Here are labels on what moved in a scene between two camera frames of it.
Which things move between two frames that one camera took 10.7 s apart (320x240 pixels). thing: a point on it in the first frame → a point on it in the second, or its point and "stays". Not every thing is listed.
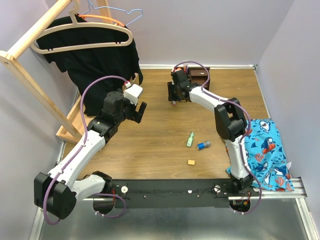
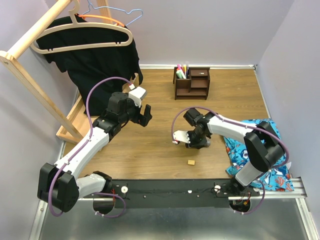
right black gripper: x=170 y=97 → x=193 y=144
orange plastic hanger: x=84 y=16 stays
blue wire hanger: x=115 y=8 stays
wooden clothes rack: x=70 y=131 stays
